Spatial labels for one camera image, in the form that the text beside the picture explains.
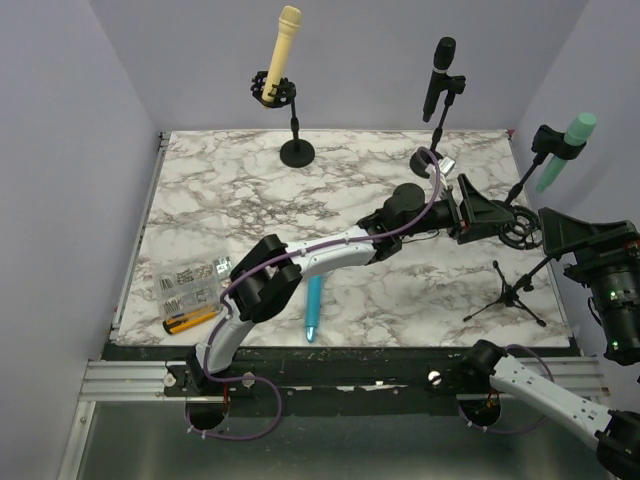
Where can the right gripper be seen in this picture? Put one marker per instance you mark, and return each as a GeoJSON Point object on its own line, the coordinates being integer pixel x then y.
{"type": "Point", "coordinates": [612, 242]}

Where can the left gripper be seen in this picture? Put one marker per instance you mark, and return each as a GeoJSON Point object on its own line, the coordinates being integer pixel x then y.
{"type": "Point", "coordinates": [478, 210]}

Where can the black tripod shock-mount stand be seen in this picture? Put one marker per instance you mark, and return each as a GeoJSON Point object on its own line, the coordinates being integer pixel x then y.
{"type": "Point", "coordinates": [523, 234]}

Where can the mint green microphone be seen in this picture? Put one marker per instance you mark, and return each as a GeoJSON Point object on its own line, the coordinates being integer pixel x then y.
{"type": "Point", "coordinates": [563, 146]}

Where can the blue microphone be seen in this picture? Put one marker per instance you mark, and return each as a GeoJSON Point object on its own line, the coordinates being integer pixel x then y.
{"type": "Point", "coordinates": [313, 307]}

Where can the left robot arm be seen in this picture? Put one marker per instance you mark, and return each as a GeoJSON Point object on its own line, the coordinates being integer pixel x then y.
{"type": "Point", "coordinates": [263, 282]}

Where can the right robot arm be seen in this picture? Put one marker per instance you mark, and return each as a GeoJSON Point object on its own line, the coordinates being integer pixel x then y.
{"type": "Point", "coordinates": [612, 434]}

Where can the black round-base clip stand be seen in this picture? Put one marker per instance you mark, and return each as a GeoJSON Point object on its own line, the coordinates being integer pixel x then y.
{"type": "Point", "coordinates": [453, 86]}

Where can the black microphone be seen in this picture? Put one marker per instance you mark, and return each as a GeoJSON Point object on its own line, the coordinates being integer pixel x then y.
{"type": "Point", "coordinates": [443, 58]}

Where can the cream microphone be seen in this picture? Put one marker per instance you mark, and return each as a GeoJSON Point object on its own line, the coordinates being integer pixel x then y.
{"type": "Point", "coordinates": [288, 26]}

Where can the clear screw organizer box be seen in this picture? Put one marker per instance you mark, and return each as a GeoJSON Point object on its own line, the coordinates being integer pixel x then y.
{"type": "Point", "coordinates": [182, 287]}

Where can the yellow black utility knife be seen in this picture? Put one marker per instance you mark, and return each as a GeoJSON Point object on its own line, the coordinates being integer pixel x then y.
{"type": "Point", "coordinates": [185, 321]}

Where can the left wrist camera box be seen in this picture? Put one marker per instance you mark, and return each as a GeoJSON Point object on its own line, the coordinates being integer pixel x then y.
{"type": "Point", "coordinates": [446, 166]}

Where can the black stand with shock mount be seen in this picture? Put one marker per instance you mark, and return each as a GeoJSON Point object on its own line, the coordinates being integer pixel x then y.
{"type": "Point", "coordinates": [297, 152]}

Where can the black front mounting rail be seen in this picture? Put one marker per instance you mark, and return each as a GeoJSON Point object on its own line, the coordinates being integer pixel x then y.
{"type": "Point", "coordinates": [321, 382]}

